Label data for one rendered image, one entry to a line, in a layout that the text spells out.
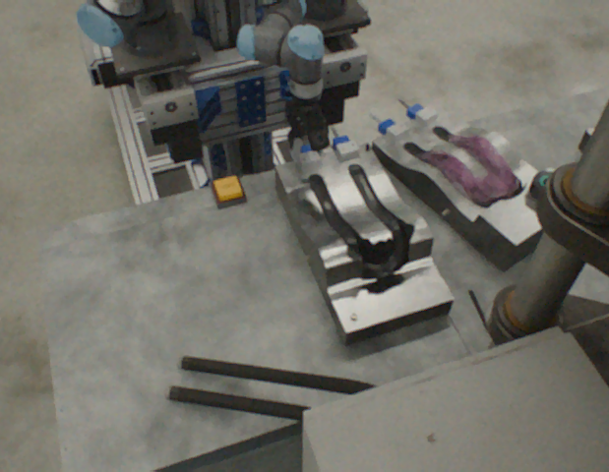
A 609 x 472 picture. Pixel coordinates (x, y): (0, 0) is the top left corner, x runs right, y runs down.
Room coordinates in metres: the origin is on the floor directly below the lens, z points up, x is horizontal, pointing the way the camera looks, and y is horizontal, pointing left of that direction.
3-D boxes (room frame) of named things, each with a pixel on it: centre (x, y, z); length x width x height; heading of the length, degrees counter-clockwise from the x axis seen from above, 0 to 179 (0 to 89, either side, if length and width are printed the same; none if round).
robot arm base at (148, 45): (1.47, 0.40, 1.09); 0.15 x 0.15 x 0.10
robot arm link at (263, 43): (1.22, 0.07, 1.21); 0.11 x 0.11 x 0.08; 69
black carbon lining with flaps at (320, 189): (0.96, -0.15, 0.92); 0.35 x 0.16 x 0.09; 19
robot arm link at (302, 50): (1.17, -0.02, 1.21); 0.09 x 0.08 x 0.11; 69
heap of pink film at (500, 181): (1.14, -0.45, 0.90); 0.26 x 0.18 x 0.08; 36
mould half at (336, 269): (0.95, -0.14, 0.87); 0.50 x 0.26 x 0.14; 19
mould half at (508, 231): (1.14, -0.46, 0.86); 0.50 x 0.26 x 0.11; 36
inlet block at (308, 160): (1.19, -0.01, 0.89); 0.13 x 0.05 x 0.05; 19
